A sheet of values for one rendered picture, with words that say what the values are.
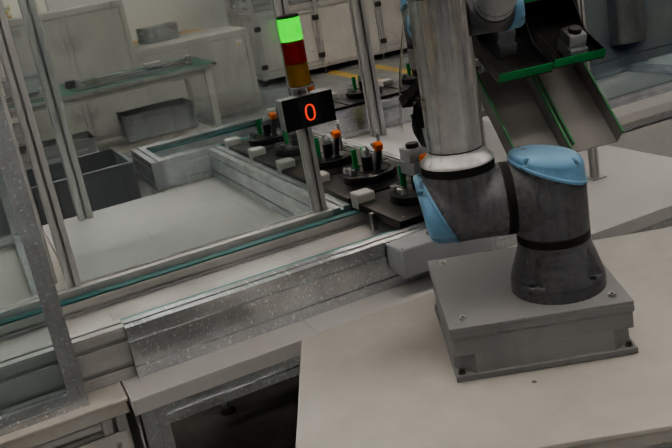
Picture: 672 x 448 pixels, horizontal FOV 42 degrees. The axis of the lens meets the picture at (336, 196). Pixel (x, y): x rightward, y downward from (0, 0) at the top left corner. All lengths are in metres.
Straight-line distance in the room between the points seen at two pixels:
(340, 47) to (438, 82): 9.88
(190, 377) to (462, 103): 0.69
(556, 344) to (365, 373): 0.32
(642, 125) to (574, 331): 1.68
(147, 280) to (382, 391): 0.67
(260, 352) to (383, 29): 9.89
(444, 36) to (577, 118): 0.90
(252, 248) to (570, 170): 0.83
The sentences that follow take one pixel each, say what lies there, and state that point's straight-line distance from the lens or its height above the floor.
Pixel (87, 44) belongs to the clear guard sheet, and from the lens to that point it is 1.84.
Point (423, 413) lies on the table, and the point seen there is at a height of 0.86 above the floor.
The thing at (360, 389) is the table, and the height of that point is 0.86.
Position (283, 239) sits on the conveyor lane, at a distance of 1.95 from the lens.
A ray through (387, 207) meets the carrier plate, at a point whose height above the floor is 0.97.
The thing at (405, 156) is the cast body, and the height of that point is 1.07.
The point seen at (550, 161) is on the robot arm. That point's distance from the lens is 1.35.
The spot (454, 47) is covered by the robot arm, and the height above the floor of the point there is 1.37.
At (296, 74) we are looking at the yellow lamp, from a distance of 1.91.
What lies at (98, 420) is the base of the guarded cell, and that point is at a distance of 1.61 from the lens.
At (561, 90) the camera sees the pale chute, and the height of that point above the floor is 1.11.
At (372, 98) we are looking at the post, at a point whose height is 1.00.
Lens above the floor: 1.55
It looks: 16 degrees down
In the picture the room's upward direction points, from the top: 11 degrees counter-clockwise
